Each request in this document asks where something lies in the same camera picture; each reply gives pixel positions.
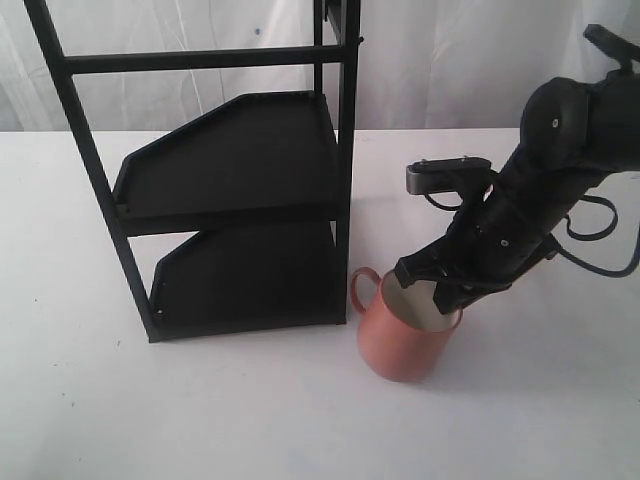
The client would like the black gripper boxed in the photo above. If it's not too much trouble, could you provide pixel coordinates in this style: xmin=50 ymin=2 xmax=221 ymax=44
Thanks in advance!
xmin=393 ymin=182 xmax=560 ymax=314

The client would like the pink mug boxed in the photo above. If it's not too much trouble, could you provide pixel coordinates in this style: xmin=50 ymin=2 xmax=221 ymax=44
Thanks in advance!
xmin=350 ymin=267 xmax=463 ymax=383

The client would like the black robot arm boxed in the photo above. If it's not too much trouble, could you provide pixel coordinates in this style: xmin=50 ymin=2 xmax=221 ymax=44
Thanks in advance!
xmin=394 ymin=24 xmax=639 ymax=313

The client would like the black metal shelf rack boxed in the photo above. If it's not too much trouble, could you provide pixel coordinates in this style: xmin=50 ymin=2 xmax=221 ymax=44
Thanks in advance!
xmin=25 ymin=1 xmax=362 ymax=343

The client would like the white cloth backdrop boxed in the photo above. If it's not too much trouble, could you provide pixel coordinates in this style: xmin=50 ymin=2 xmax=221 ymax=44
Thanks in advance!
xmin=0 ymin=0 xmax=640 ymax=134

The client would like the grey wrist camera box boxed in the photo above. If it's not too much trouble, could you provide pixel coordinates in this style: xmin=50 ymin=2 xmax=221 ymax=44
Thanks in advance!
xmin=406 ymin=157 xmax=492 ymax=200

